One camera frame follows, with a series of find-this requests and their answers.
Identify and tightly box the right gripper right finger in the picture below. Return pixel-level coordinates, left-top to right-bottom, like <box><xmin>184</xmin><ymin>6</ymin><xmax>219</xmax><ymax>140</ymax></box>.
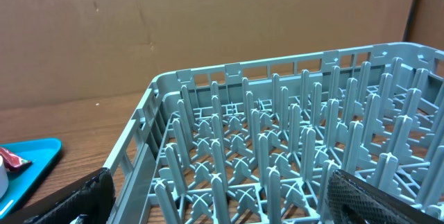
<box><xmin>327</xmin><ymin>169</ymin><xmax>443</xmax><ymax>224</ymax></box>

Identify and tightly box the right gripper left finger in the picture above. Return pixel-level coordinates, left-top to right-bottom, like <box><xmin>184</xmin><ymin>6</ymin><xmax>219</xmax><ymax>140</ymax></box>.
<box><xmin>0</xmin><ymin>167</ymin><xmax>116</xmax><ymax>224</ymax></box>

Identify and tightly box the grey dishwasher rack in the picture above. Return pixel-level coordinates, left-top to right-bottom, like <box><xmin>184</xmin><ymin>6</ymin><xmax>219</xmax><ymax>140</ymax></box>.
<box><xmin>105</xmin><ymin>42</ymin><xmax>443</xmax><ymax>223</ymax></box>

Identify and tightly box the teal serving tray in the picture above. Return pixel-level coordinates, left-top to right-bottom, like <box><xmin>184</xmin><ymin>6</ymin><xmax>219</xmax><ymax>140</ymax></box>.
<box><xmin>1</xmin><ymin>138</ymin><xmax>62</xmax><ymax>218</ymax></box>

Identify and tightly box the red snack wrapper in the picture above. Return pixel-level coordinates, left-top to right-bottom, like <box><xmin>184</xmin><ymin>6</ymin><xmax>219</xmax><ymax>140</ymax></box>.
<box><xmin>0</xmin><ymin>147</ymin><xmax>32</xmax><ymax>173</ymax></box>

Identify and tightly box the white cup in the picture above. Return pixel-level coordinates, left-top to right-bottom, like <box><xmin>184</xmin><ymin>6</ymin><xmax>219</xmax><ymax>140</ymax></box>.
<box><xmin>0</xmin><ymin>157</ymin><xmax>9</xmax><ymax>198</ymax></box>

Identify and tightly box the cardboard backdrop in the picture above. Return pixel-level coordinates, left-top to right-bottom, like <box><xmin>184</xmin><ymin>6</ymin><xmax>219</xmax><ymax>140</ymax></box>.
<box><xmin>0</xmin><ymin>0</ymin><xmax>444</xmax><ymax>111</ymax></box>

